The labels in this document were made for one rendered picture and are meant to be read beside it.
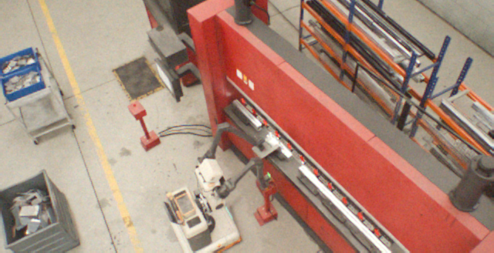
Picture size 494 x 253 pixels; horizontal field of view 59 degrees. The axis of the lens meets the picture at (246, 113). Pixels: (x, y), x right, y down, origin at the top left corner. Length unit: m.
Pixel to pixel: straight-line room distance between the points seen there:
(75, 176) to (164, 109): 1.58
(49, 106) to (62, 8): 2.87
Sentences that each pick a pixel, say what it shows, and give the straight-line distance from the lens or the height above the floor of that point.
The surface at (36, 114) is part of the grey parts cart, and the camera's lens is 6.99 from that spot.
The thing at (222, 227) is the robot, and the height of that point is 0.28.
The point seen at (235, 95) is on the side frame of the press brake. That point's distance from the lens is 5.44.
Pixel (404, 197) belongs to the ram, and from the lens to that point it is 3.57.
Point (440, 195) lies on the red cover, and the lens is 3.33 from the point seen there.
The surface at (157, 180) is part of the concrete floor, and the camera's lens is 6.07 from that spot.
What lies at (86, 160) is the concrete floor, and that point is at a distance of 6.58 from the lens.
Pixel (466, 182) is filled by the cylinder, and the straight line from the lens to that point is 3.11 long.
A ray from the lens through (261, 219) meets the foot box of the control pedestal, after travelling 5.58.
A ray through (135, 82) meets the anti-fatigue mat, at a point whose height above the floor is 0.01.
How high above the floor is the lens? 5.07
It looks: 51 degrees down
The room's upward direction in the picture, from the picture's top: 6 degrees counter-clockwise
